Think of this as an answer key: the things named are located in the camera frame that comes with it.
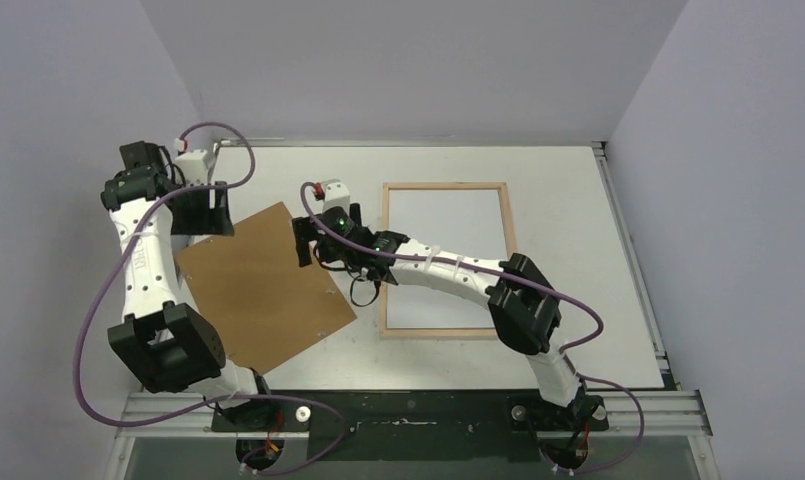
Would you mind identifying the brown backing board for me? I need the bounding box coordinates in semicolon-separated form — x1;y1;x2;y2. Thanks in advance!
175;202;356;374

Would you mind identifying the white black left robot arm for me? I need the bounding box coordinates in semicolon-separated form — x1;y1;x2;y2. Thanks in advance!
101;141;278;431

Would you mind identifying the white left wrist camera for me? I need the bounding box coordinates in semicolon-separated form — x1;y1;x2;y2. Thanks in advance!
173;149;216;186

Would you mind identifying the printed colour photo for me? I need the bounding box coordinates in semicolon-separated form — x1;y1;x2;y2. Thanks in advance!
387;190;509;331

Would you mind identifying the aluminium front rail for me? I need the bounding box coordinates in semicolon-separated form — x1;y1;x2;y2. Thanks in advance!
116;391;711;438

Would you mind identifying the light wooden picture frame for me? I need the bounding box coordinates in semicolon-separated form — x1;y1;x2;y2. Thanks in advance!
378;182;517;342

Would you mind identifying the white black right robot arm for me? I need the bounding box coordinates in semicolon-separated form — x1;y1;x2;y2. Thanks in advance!
292;207;607;429

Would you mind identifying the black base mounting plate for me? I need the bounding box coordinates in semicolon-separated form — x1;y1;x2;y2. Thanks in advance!
211;389;609;462

